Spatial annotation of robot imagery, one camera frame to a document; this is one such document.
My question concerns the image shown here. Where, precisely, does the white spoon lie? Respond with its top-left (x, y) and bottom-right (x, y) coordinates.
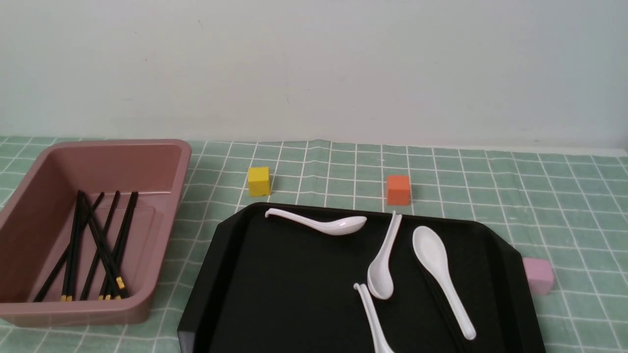
top-left (264, 208), bottom-right (367, 236)
top-left (412, 226), bottom-right (477, 340)
top-left (367, 211), bottom-right (402, 300)
top-left (353, 283), bottom-right (394, 353)

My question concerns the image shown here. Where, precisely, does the yellow cube block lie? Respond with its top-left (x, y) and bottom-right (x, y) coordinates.
top-left (247, 167), bottom-right (271, 198)

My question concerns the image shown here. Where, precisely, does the white spoon top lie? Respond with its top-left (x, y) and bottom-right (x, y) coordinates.
top-left (264, 208), bottom-right (367, 236)

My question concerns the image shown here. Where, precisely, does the orange cube block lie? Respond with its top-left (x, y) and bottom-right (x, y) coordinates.
top-left (386, 175), bottom-right (411, 206)

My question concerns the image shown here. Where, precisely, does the black plastic tray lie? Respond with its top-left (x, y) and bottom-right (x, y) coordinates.
top-left (178, 202), bottom-right (546, 353)

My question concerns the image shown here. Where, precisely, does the white spoon bottom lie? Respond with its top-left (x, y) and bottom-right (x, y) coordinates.
top-left (353, 283), bottom-right (394, 353)

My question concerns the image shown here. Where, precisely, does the black chopstick gold tip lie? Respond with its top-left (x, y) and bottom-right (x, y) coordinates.
top-left (80, 191), bottom-right (124, 300)
top-left (86, 195), bottom-right (118, 283)
top-left (61, 190), bottom-right (83, 302)
top-left (98, 191), bottom-right (139, 300)
top-left (66, 191), bottom-right (89, 302)

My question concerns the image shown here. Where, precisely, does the pink cube block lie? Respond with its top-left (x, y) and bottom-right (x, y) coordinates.
top-left (523, 257), bottom-right (555, 296)

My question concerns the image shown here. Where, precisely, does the green checkered tablecloth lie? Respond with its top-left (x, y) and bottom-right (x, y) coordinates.
top-left (0, 139), bottom-right (628, 353)

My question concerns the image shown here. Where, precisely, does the pink plastic bin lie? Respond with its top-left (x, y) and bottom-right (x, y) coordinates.
top-left (0, 139), bottom-right (191, 327)

